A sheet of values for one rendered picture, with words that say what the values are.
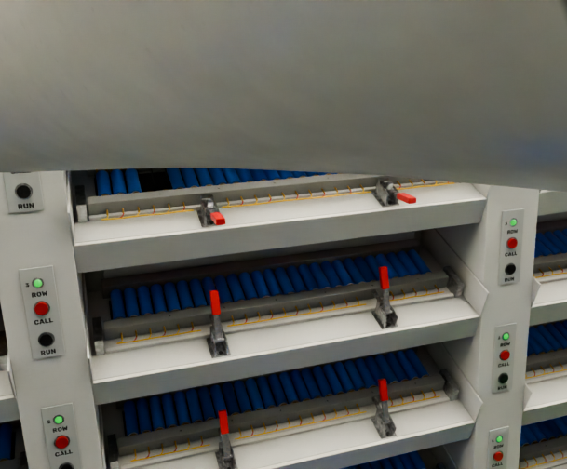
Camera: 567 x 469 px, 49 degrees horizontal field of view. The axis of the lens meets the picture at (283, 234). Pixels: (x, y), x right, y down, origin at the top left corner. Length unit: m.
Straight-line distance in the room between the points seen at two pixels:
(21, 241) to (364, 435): 0.61
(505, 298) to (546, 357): 0.24
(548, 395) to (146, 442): 0.71
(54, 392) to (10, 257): 0.19
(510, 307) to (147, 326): 0.58
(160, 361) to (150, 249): 0.17
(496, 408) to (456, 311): 0.20
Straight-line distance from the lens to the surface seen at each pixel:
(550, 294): 1.16
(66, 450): 0.94
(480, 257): 1.03
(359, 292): 1.01
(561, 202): 1.10
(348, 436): 1.07
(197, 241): 0.84
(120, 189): 0.89
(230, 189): 0.88
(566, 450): 1.43
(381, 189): 0.93
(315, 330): 0.96
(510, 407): 1.18
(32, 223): 0.82
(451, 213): 0.98
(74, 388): 0.90
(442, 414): 1.14
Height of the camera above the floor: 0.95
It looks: 16 degrees down
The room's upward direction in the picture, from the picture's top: 2 degrees counter-clockwise
